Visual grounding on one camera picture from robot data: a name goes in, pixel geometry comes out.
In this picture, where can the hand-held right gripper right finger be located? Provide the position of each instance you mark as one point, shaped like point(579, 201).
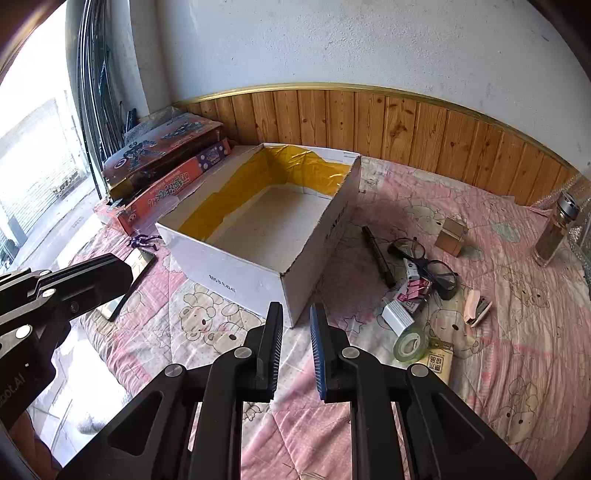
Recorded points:
point(318, 355)

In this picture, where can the person's left forearm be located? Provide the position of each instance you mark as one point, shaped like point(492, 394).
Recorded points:
point(32, 445)

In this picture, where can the clear plastic wrap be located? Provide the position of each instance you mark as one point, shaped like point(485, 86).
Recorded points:
point(157, 117)

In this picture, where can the white fluffy cloth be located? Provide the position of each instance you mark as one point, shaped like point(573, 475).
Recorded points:
point(91, 422)

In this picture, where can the black marker pen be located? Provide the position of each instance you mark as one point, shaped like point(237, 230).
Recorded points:
point(378, 256)

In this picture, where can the small brown cardboard box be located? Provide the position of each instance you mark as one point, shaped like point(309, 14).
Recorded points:
point(450, 240)

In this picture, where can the pink stapler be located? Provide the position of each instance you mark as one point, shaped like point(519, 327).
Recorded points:
point(473, 304)

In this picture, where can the white charger plug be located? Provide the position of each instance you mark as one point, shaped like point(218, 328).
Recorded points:
point(396, 317)

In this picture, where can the red cartoon print box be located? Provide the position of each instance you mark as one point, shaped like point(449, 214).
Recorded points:
point(171, 187)

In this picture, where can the black smartphone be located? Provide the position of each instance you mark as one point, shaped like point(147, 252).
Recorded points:
point(138, 263)

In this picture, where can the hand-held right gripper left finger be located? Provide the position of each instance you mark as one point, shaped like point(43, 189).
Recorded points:
point(275, 350)

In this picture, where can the cream paper pack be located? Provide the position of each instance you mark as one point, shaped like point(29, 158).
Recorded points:
point(441, 364)

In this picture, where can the dark robot print toy box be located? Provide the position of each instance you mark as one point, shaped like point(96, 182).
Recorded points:
point(157, 143)

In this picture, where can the red and white staples box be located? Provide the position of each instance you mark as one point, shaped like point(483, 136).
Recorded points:
point(412, 274)

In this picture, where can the green tape roll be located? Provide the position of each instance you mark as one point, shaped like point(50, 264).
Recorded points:
point(399, 351)

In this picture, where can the purple toy figure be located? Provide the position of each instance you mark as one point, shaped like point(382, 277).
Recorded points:
point(145, 241)

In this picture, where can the white cardboard box yellow tape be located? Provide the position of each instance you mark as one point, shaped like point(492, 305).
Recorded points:
point(277, 207)

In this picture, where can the black frame glasses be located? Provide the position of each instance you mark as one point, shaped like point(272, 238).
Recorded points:
point(445, 291)

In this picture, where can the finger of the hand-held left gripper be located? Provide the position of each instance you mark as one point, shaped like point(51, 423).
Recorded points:
point(92, 281)
point(27, 341)

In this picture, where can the black window frame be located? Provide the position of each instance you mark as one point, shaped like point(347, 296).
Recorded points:
point(90, 69)

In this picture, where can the clear glass dish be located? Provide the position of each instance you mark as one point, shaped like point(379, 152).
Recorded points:
point(582, 249)

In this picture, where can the glass bottle metal cap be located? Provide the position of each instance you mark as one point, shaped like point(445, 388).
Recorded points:
point(551, 235)

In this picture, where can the pink printed blanket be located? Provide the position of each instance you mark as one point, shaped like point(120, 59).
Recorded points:
point(508, 369)

